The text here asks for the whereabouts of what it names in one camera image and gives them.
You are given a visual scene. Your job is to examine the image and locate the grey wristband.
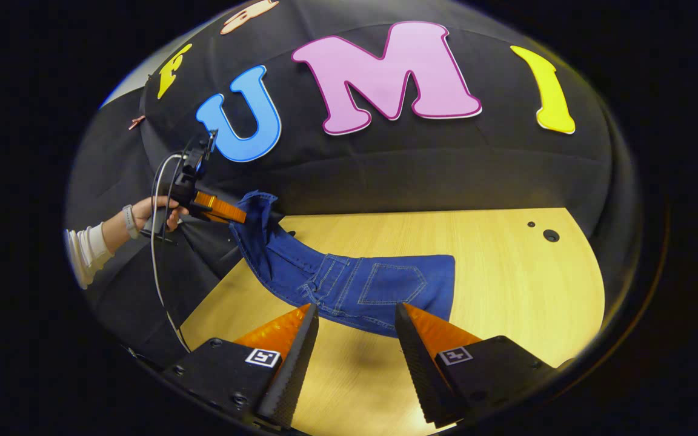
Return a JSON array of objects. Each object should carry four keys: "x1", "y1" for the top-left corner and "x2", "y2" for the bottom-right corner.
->
[{"x1": 122, "y1": 205, "x2": 141, "y2": 240}]

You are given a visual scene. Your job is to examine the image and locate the white cable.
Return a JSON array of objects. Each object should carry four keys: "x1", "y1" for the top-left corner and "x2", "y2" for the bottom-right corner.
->
[{"x1": 150, "y1": 153, "x2": 192, "y2": 353}]

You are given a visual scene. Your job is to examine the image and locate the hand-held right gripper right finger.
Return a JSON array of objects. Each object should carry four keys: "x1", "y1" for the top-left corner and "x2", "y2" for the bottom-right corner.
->
[{"x1": 394, "y1": 302, "x2": 563, "y2": 426}]

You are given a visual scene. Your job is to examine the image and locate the blue denim jeans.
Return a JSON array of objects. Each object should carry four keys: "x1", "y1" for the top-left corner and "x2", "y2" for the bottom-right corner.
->
[{"x1": 228, "y1": 190, "x2": 456, "y2": 339}]

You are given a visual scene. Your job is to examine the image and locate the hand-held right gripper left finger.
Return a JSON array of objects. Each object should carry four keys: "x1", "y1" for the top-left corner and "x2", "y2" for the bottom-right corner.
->
[{"x1": 163, "y1": 303, "x2": 321, "y2": 431}]

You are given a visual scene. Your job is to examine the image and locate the black backdrop cloth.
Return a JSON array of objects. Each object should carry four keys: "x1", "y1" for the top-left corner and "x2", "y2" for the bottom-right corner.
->
[{"x1": 64, "y1": 0, "x2": 640, "y2": 364}]

